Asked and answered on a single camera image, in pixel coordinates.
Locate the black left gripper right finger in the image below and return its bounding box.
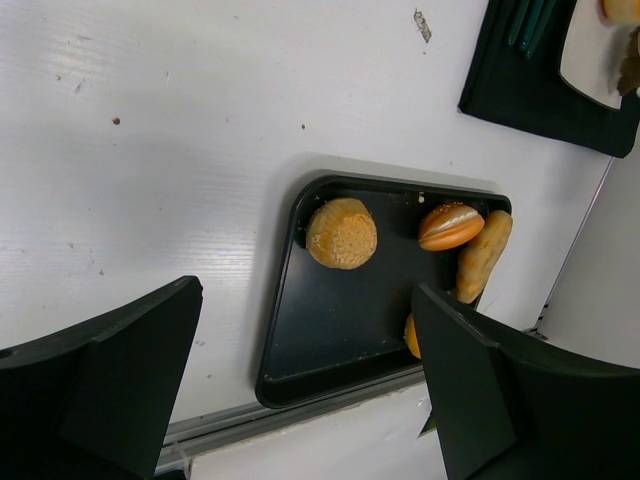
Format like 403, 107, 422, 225
412, 284, 639, 479

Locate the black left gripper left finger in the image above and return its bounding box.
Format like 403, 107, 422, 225
1, 276, 203, 479

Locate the orange bagel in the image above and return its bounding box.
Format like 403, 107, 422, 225
404, 313, 421, 359
602, 0, 640, 25

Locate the long tan bread loaf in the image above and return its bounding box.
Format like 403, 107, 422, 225
455, 210, 513, 304

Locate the round muffin bread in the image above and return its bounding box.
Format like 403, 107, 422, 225
306, 197, 378, 270

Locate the orange oval bun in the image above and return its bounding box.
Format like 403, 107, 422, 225
418, 202, 485, 252

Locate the black baking tray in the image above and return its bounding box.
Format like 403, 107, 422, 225
255, 174, 512, 409

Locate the black cloth placemat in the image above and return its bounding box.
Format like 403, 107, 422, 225
458, 1, 639, 158

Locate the brown chocolate croissant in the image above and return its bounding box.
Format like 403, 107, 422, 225
617, 27, 640, 96

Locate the white square plate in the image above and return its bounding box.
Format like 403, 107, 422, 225
559, 0, 639, 111

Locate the aluminium side rail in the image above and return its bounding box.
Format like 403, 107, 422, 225
523, 157, 617, 341

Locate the aluminium front rail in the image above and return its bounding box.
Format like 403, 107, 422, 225
155, 366, 424, 477

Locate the gold spoon teal handle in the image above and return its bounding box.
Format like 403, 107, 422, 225
505, 0, 530, 47

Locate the gold fork teal handle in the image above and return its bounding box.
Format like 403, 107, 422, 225
514, 0, 556, 59

